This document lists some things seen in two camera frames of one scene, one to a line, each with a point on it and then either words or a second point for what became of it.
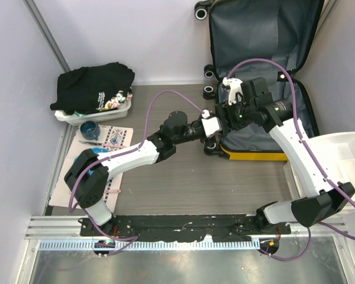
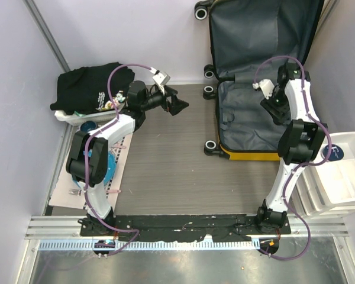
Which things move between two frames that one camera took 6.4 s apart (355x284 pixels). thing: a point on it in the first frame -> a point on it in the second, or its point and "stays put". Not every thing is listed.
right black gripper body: [236, 113] -> [276, 104]
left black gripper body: [209, 141] -> [167, 103]
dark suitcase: [268, 39] stays put
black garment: [85, 88] stays put
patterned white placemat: [111, 138] stays put
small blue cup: [89, 129] stays put
